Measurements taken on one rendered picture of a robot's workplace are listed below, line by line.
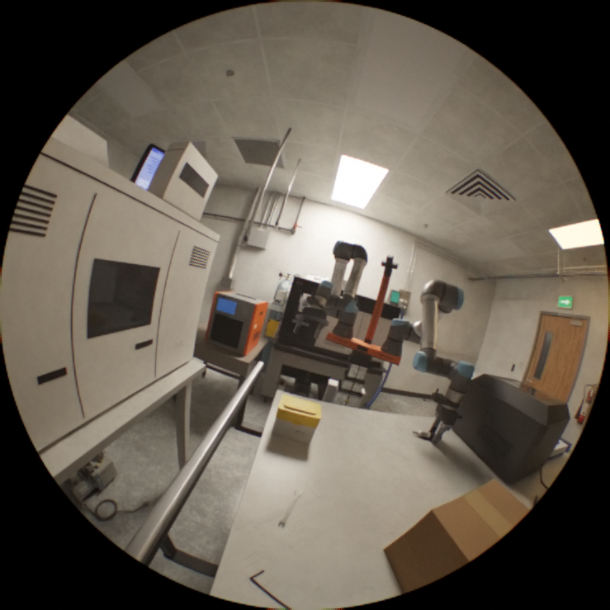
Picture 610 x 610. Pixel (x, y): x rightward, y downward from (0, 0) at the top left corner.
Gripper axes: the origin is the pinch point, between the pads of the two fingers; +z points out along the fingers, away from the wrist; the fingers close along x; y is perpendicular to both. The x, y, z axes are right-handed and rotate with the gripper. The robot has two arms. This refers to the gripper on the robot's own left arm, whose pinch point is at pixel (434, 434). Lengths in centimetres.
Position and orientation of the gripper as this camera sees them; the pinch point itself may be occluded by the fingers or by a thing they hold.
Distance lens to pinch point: 94.8
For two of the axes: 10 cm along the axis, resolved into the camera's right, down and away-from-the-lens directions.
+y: 9.1, 2.8, -3.1
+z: -2.7, 9.6, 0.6
